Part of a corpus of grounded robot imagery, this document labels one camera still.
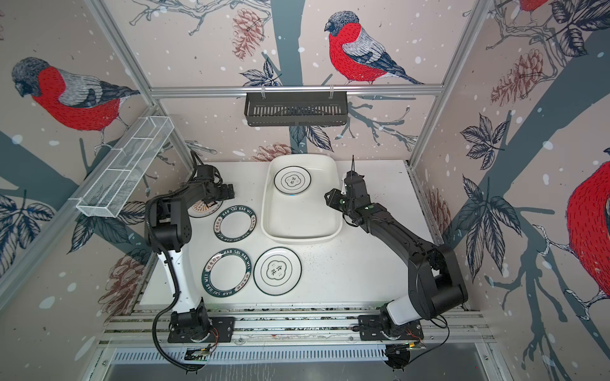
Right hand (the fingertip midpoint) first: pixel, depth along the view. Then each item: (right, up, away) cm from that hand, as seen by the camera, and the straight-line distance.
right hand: (325, 197), depth 87 cm
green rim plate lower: (-37, -28, -2) cm, 46 cm away
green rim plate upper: (-38, -12, +11) cm, 41 cm away
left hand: (-46, +1, +19) cm, 50 cm away
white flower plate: (-15, +7, +26) cm, 31 cm away
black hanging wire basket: (-13, +40, +19) cm, 46 cm away
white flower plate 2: (-18, -27, -2) cm, 33 cm away
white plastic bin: (-14, -7, +20) cm, 25 cm away
